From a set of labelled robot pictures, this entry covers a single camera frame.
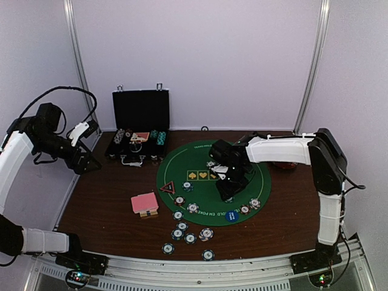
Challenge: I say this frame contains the blue small blind button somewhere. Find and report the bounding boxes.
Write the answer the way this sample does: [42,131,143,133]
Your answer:
[225,210,239,222]

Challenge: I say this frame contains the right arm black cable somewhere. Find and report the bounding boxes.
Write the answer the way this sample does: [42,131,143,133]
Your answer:
[330,157,366,273]

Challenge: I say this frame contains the boxed card deck in case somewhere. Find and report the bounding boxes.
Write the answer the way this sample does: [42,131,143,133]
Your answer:
[130,132,150,142]

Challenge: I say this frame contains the blue tan chips mat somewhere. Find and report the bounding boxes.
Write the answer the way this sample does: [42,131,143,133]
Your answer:
[187,203,199,213]
[206,161,216,168]

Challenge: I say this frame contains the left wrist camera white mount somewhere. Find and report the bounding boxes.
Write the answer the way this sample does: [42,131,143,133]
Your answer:
[67,119,98,147]

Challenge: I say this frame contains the black poker set case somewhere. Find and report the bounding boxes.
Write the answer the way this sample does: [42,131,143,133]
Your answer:
[104,83,170,167]

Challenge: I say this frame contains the blue tan chip stack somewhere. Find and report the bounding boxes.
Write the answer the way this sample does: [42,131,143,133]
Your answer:
[199,227,214,242]

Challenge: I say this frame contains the aluminium front rail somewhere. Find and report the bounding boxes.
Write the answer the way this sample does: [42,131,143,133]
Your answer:
[22,238,378,290]

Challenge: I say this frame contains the blue tan chip row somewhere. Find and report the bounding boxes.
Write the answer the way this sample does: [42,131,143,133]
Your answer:
[113,129,125,145]

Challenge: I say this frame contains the dark green chip row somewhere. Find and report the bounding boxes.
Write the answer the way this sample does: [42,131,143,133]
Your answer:
[150,130,159,139]

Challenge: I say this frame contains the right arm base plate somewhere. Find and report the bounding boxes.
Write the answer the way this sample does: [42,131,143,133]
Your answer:
[290,251,343,275]

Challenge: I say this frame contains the red-backed card deck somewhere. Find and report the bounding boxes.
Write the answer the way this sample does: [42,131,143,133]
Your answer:
[131,192,159,214]

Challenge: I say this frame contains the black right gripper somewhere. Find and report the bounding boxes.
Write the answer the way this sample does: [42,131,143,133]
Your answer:
[216,164,249,200]

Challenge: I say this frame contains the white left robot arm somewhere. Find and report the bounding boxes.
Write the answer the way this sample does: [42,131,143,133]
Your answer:
[1,116,101,269]

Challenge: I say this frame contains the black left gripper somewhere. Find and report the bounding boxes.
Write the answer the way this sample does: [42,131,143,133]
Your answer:
[34,131,102,175]

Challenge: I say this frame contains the gold card deck box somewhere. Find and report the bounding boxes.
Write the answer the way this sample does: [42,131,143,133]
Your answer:
[139,210,158,218]

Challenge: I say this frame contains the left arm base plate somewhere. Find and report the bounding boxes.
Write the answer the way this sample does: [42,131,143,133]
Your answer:
[55,253,109,275]

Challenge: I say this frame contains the teal chip row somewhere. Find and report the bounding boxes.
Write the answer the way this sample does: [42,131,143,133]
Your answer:
[156,132,167,146]

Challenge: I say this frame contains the black orange chips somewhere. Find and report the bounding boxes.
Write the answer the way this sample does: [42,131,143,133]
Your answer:
[174,196,186,206]
[240,205,250,215]

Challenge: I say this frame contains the black red triangle all-in button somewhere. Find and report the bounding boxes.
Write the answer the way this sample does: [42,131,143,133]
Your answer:
[160,181,176,195]

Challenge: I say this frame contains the red patterned saucer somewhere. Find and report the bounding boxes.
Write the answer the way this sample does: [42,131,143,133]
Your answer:
[272,162,298,170]

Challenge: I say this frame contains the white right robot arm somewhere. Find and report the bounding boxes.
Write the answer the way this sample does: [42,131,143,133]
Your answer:
[209,128,347,268]

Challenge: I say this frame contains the blue tan chips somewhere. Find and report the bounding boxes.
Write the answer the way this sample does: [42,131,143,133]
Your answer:
[249,198,261,210]

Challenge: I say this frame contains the green round poker mat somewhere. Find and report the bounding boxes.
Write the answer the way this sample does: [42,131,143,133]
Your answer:
[156,140,272,227]

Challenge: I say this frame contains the clear acrylic dealer button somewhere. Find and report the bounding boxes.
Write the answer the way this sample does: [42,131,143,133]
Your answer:
[129,142,142,153]

